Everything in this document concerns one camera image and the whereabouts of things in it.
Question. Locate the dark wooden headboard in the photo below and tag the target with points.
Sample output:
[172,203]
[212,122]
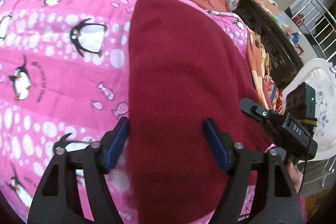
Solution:
[285,61]

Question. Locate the cluttered items on shelf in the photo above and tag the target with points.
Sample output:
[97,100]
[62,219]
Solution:
[284,22]

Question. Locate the dark red sweater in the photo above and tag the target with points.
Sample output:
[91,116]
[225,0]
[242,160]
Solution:
[185,66]

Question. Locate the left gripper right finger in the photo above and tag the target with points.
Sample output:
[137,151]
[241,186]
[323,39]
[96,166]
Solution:
[258,188]

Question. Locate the pink penguin blanket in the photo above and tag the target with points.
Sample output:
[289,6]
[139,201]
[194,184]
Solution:
[64,83]

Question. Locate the white upholstered chair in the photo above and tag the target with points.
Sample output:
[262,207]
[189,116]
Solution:
[320,75]

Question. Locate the person right hand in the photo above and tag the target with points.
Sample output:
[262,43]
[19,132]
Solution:
[295,175]

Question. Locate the magenta sleeve forearm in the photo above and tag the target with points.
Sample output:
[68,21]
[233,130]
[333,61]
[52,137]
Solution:
[303,209]

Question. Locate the orange cartoon blanket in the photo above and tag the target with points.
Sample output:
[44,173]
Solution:
[270,97]

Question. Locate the metal railing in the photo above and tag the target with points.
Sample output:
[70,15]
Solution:
[317,23]

